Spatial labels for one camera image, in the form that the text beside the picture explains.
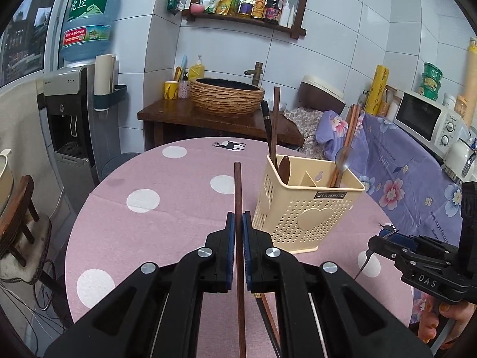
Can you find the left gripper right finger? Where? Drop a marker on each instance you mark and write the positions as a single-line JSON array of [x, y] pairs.
[[321, 311]]

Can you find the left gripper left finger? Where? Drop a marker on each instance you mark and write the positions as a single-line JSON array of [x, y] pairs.
[[156, 311]]

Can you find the metal spoon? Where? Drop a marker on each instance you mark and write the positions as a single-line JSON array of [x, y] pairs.
[[343, 160]]

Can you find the brown wooden chopstick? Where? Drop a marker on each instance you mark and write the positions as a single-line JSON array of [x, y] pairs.
[[353, 119], [274, 120]]

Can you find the black chopstick gold band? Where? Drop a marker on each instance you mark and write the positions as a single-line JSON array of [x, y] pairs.
[[267, 325]]

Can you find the purple floral cloth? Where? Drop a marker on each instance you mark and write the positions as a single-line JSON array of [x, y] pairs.
[[405, 187]]

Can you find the beige perforated utensil holder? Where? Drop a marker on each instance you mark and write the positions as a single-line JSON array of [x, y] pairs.
[[299, 214]]

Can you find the pink polka dot tablecloth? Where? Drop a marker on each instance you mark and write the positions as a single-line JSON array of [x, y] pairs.
[[162, 204]]

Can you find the white electric kettle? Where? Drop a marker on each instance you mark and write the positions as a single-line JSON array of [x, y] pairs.
[[460, 161]]

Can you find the white microwave oven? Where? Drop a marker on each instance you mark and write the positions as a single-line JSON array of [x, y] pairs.
[[431, 124]]

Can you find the wooden chair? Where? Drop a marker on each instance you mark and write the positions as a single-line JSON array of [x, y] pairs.
[[25, 236]]

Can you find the brown chopstick far left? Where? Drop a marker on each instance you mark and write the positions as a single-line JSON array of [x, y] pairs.
[[238, 212]]

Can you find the water dispenser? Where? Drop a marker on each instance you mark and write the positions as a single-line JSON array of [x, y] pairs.
[[83, 139]]

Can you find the dark wooden sink counter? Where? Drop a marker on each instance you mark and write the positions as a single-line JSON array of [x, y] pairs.
[[167, 121]]

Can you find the green instant noodle cups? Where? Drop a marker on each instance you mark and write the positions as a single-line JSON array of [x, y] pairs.
[[430, 83]]

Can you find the yellow roll package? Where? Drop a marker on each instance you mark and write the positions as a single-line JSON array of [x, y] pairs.
[[377, 89]]

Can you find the brown rice cooker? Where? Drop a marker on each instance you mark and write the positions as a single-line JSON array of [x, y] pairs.
[[316, 94]]

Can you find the woven basket sink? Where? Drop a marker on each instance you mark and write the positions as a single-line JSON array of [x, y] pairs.
[[225, 97]]

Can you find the yellow mug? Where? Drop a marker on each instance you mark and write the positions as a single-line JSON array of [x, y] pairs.
[[171, 90]]

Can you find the yellow soap bottle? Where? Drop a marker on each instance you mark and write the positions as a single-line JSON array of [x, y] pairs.
[[197, 70]]

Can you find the bronze faucet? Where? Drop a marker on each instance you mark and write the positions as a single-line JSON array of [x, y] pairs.
[[255, 73]]

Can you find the blue water jug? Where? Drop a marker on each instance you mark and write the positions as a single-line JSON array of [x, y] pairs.
[[87, 30]]

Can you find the dark soy sauce bottle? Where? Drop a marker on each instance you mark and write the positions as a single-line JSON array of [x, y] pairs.
[[273, 11]]

